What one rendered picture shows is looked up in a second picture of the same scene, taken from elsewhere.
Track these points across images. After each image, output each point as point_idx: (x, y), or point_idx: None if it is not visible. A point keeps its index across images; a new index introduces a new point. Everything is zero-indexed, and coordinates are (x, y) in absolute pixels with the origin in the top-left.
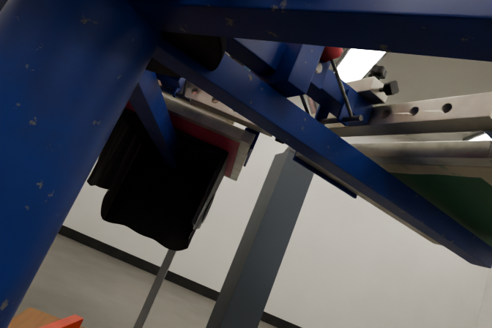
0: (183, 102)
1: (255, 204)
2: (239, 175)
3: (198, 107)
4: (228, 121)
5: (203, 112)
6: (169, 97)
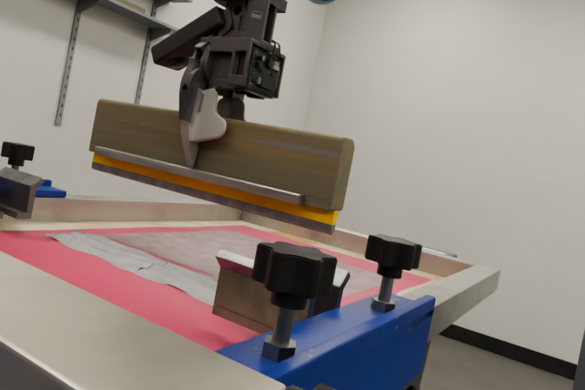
0: (167, 165)
1: (583, 336)
2: (484, 293)
3: (215, 167)
4: (314, 194)
5: (223, 183)
6: (133, 160)
